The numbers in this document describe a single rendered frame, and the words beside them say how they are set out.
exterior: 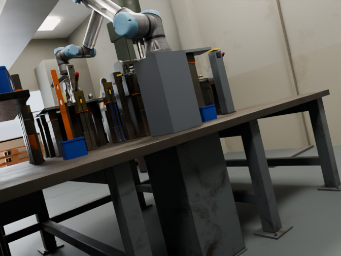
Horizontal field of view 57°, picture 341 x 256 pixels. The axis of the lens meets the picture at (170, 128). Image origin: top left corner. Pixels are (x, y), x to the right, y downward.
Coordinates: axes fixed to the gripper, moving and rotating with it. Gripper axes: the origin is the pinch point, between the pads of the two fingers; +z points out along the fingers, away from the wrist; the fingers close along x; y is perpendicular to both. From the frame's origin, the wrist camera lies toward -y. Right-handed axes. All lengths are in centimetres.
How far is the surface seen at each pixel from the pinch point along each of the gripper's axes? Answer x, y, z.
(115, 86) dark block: -28.4, 21.9, -1.3
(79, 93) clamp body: -25.0, 0.1, -1.3
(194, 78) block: -42, 71, 4
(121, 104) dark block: -29.6, 22.1, 10.3
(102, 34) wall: 460, 224, -186
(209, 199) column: -81, 34, 68
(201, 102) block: -42, 72, 20
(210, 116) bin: -54, 68, 30
